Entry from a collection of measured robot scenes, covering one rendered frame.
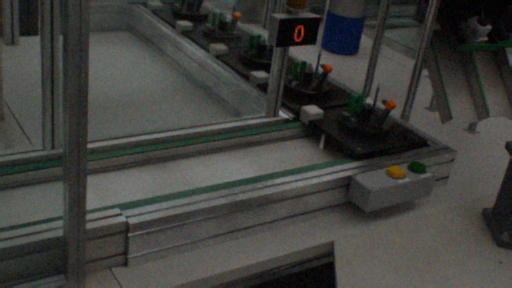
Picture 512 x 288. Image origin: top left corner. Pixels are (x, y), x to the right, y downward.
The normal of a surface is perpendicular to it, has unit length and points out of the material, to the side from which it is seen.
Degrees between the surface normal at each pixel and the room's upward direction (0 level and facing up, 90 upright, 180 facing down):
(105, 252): 90
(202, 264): 0
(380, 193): 90
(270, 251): 0
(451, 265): 0
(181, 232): 90
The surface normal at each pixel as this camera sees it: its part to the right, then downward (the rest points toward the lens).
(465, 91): 0.36, -0.30
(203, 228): 0.54, 0.44
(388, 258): 0.14, -0.89
